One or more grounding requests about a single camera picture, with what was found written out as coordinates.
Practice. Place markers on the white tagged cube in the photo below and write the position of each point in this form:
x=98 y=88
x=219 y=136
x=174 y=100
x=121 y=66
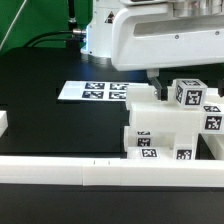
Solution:
x=190 y=93

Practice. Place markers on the white right fence bar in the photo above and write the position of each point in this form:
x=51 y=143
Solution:
x=215 y=143

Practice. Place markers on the white left fence bar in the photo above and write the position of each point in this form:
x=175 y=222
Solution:
x=3 y=122

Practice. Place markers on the white chair seat part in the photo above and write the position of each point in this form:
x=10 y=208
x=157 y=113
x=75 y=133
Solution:
x=181 y=146

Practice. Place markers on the white marker base sheet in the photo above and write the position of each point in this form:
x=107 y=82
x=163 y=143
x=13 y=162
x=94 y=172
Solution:
x=95 y=90

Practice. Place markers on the white front fence bar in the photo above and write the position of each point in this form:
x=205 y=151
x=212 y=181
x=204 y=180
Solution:
x=110 y=172

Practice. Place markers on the white fence bar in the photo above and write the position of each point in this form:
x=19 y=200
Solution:
x=215 y=143
x=3 y=122
x=110 y=172

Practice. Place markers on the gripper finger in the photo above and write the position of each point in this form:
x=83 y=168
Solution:
x=221 y=88

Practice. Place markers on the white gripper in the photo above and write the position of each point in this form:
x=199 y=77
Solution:
x=153 y=34

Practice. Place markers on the white chair back frame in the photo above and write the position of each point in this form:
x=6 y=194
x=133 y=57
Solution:
x=147 y=113

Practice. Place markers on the black vertical pole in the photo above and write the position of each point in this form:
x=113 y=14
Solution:
x=71 y=11

